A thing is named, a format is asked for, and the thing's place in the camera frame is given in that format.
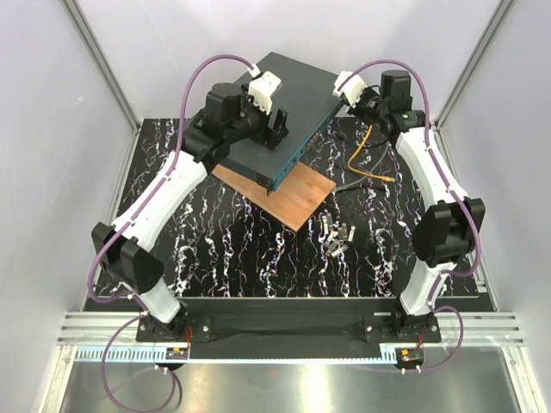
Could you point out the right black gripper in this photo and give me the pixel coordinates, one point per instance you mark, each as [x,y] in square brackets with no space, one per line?
[354,111]

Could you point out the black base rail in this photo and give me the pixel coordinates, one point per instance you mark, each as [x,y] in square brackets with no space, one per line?
[252,329]

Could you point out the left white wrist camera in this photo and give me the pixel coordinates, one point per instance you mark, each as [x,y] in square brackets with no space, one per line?
[262,88]

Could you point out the wooden base board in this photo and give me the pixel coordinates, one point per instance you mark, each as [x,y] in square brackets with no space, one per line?
[293,202]

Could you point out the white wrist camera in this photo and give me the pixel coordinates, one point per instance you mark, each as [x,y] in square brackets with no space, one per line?
[262,88]
[349,87]

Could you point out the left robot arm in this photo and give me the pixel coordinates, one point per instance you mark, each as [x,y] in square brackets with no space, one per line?
[124,248]

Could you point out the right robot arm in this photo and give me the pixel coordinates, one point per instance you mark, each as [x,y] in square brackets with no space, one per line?
[449,228]

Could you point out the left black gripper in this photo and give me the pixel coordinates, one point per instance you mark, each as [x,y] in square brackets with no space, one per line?
[271,136]

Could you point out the teal network switch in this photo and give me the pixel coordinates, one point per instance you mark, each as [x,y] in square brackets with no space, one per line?
[306,95]

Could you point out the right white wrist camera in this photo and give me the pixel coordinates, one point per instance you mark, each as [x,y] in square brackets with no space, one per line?
[349,87]

